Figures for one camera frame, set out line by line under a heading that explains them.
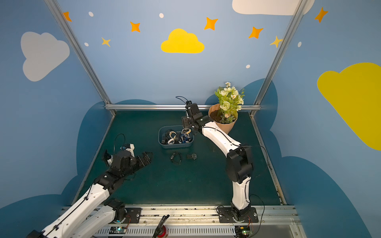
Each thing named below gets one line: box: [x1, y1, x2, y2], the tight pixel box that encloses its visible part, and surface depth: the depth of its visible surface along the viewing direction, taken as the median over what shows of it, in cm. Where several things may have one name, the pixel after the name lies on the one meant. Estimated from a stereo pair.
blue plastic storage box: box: [157, 124, 195, 149], surface depth 103 cm
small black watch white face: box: [161, 129, 172, 145], surface depth 106 cm
